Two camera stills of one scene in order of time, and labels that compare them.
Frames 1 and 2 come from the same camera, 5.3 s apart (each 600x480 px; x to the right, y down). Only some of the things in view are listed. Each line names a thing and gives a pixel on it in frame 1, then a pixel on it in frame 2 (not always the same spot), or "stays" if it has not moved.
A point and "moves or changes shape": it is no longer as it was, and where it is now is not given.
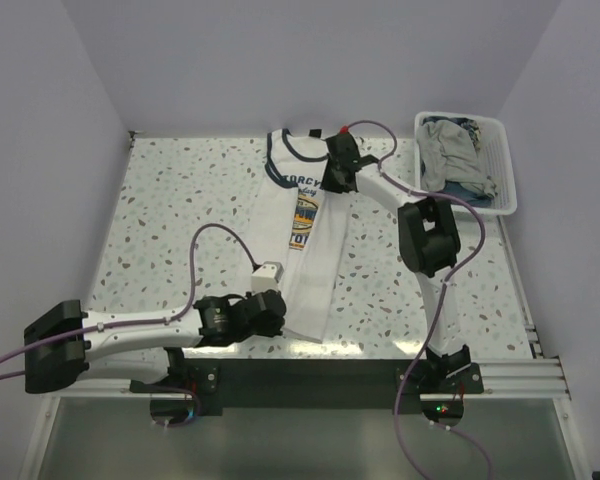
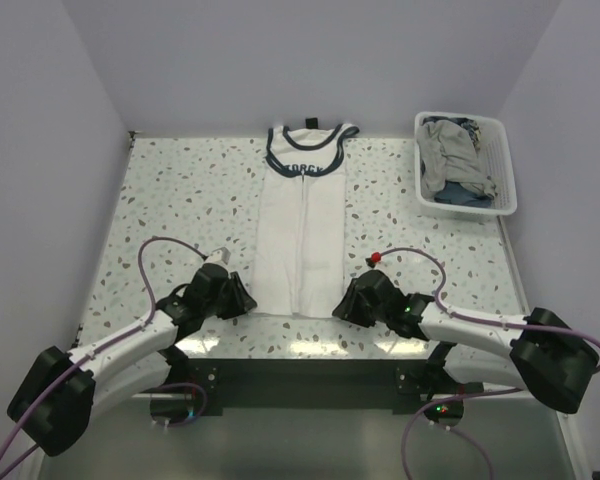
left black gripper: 272,329 → 242,302
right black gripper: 328,184 → 347,309
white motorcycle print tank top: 305,227 moves or changes shape
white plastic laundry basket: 468,158 stays
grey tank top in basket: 449,153 stays
